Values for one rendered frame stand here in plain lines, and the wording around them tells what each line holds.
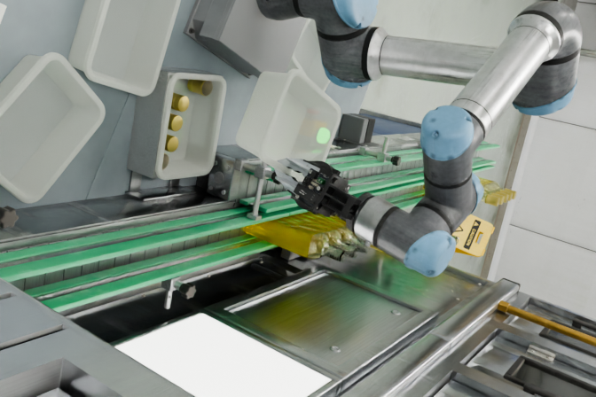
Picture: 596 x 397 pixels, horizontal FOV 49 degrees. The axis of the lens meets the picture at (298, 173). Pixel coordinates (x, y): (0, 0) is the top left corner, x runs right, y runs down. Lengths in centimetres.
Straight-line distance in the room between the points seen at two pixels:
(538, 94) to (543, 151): 598
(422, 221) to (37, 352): 69
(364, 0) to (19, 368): 108
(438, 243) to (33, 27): 76
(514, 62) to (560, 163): 617
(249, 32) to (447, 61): 43
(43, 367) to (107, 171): 94
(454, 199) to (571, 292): 644
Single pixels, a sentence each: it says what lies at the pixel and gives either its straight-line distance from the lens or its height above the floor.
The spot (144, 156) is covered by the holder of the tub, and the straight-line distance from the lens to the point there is 138.
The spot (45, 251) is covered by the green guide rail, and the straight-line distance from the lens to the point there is 114.
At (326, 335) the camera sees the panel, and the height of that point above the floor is 120.
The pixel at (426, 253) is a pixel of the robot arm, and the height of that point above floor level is 144.
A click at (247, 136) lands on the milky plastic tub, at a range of 115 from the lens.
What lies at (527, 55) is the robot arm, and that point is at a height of 145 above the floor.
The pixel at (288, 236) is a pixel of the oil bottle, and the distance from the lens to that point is 150.
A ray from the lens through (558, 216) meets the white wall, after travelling 734.
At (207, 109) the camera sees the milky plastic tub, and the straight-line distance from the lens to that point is 147.
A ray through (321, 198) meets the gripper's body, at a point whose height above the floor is 124.
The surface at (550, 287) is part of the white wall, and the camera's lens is 750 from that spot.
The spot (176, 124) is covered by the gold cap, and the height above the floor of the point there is 81.
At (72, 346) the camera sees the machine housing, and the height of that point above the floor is 142.
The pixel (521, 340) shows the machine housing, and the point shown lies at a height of 149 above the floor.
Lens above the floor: 175
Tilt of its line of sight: 31 degrees down
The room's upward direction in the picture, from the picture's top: 109 degrees clockwise
